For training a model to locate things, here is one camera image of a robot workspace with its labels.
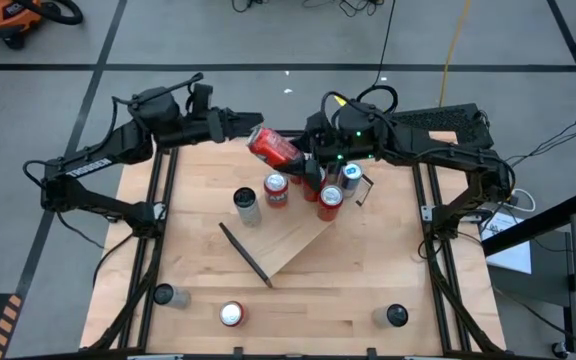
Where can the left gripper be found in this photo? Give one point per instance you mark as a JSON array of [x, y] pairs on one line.
[[219, 126]]

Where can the silver corner bracket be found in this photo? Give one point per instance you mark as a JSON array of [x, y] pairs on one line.
[[428, 213], [160, 211]]

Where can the orange soda can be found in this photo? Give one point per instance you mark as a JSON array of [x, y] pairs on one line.
[[274, 149]]

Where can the white paper sheet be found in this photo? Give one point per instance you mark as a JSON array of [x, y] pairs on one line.
[[510, 255]]

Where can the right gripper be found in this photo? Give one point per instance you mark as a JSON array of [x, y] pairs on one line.
[[333, 145]]

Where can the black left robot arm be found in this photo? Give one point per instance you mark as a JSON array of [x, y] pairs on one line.
[[93, 160]]

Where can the black caster wheel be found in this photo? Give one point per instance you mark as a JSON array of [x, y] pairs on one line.
[[559, 348]]

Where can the orange shop vacuum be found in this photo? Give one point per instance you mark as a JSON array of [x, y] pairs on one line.
[[3, 15]]

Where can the yellow tag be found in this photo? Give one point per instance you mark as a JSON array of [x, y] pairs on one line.
[[340, 101]]

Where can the black desk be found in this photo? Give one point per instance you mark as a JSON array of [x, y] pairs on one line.
[[543, 222]]

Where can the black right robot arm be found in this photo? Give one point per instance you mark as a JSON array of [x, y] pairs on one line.
[[443, 150]]

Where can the wooden shelf black metal frame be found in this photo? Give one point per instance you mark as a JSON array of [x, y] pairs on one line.
[[278, 235]]

